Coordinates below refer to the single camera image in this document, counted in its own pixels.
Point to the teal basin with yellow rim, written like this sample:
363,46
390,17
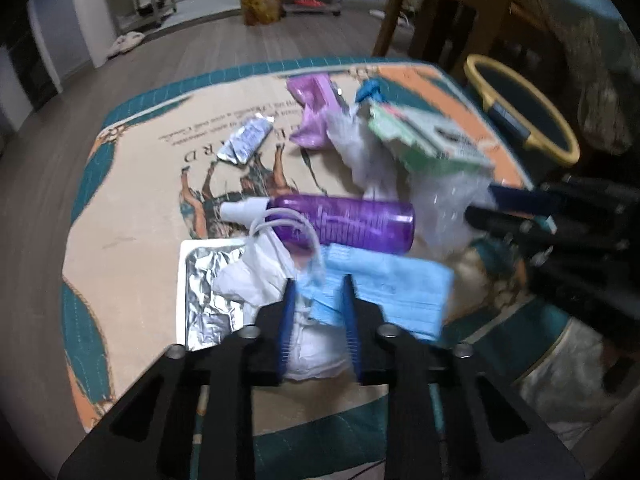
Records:
545,120

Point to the pair of white slippers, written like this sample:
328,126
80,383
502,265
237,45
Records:
125,42

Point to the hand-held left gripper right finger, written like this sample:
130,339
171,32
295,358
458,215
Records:
352,330

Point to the purple spray bottle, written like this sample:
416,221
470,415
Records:
350,220

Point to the silver foil blister pack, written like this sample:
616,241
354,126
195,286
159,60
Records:
205,305

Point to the teal lace-trimmed tablecloth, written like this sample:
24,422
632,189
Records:
590,60

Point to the white tissue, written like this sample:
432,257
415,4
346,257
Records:
250,282

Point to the purple plastic wrapper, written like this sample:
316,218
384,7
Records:
311,120

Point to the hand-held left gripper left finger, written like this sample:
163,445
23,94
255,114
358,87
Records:
287,332

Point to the silver printed foil packet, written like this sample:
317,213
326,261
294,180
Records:
246,139

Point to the white plastic bag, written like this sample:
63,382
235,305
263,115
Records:
361,155

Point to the blue face mask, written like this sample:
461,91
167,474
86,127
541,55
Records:
395,280

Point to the clear plastic bag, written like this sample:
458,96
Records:
447,205

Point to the green cardboard box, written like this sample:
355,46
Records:
430,142

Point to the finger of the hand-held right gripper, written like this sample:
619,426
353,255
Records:
500,225
520,204

